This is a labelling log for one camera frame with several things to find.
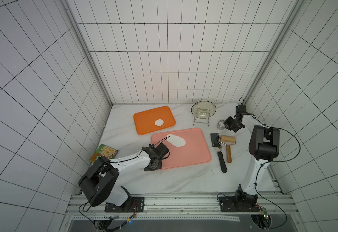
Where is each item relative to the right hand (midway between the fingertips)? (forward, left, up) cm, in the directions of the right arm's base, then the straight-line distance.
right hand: (219, 123), depth 104 cm
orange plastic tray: (-1, +56, -1) cm, 56 cm away
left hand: (-36, +46, -2) cm, 58 cm away
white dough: (-15, +32, -2) cm, 35 cm away
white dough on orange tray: (-1, +45, -1) cm, 45 cm away
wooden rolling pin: (-13, -4, -2) cm, 14 cm away
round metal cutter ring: (0, -1, -3) cm, 3 cm away
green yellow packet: (-26, +79, -1) cm, 83 cm away
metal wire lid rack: (+4, +13, +3) cm, 14 cm away
